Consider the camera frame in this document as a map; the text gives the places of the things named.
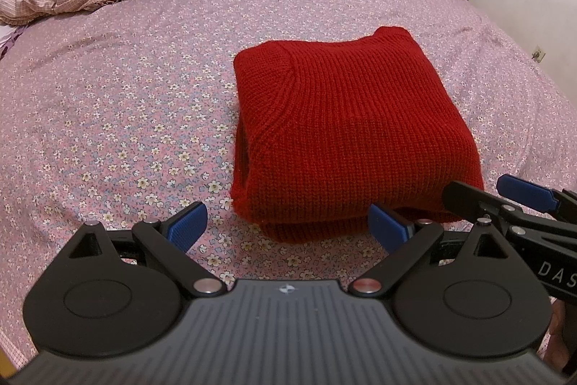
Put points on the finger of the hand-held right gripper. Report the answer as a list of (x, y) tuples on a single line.
[(523, 189), (469, 198)]

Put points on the pink floral bed sheet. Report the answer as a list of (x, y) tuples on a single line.
[(112, 119)]

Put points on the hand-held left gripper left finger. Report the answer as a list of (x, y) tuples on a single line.
[(187, 227)]

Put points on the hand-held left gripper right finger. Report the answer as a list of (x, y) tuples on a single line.
[(387, 227)]

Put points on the pale lilac pillow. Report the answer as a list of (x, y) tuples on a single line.
[(6, 37)]

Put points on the person's right hand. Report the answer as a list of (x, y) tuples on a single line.
[(565, 331)]

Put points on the red knit cardigan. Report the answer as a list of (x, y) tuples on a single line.
[(351, 119)]

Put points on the wall socket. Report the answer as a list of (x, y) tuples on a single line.
[(538, 54)]

